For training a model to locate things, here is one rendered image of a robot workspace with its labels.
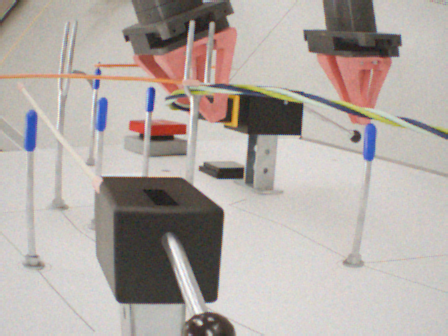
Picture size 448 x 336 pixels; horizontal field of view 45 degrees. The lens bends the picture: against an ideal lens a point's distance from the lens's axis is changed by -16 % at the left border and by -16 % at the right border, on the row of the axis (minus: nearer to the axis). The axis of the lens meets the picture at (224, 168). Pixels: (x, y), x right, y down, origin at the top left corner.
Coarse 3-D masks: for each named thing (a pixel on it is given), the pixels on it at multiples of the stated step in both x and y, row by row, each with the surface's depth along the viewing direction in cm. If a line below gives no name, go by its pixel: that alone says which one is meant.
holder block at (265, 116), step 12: (240, 84) 56; (252, 96) 52; (252, 108) 52; (264, 108) 53; (276, 108) 53; (288, 108) 54; (300, 108) 55; (252, 120) 53; (264, 120) 53; (276, 120) 54; (288, 120) 54; (300, 120) 55; (240, 132) 54; (252, 132) 53; (264, 132) 53; (276, 132) 54; (288, 132) 54; (300, 132) 55
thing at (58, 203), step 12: (72, 36) 40; (72, 48) 41; (72, 60) 41; (60, 72) 42; (60, 84) 42; (60, 96) 42; (60, 108) 42; (60, 120) 42; (60, 132) 42; (60, 144) 42; (60, 156) 43; (60, 168) 43; (60, 180) 43; (60, 192) 43; (60, 204) 43
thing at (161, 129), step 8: (136, 120) 72; (144, 120) 72; (152, 120) 73; (160, 120) 73; (136, 128) 70; (144, 128) 69; (152, 128) 68; (160, 128) 69; (168, 128) 70; (176, 128) 70; (184, 128) 71; (144, 136) 71; (152, 136) 69; (160, 136) 70; (168, 136) 71
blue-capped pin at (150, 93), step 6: (150, 90) 51; (150, 96) 51; (150, 102) 51; (144, 108) 52; (150, 108) 51; (150, 114) 51; (150, 120) 52; (150, 126) 52; (150, 132) 52; (144, 144) 52; (144, 150) 52; (144, 156) 52; (144, 162) 52; (144, 168) 52; (144, 174) 52
